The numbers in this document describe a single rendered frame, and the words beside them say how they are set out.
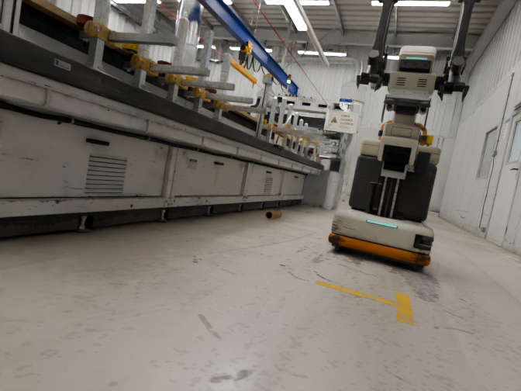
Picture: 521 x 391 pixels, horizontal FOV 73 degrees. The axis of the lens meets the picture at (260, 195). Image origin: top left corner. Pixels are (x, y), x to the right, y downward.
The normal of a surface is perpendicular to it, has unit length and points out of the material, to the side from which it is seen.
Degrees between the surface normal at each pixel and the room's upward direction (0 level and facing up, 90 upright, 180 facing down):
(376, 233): 90
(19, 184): 91
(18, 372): 0
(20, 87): 90
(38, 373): 0
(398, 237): 90
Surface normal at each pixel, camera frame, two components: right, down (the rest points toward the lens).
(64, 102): 0.92, 0.19
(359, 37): -0.34, 0.00
